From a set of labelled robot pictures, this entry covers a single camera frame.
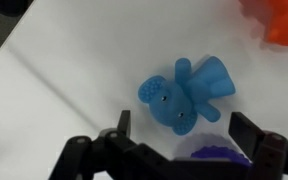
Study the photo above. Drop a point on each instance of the purple spiky ball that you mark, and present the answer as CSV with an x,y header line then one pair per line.
x,y
212,152

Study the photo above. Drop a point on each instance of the orange toy figure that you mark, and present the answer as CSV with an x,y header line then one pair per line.
x,y
272,14

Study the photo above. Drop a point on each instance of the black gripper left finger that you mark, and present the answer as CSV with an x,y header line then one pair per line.
x,y
124,124

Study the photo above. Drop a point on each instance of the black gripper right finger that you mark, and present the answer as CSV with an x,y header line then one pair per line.
x,y
245,133

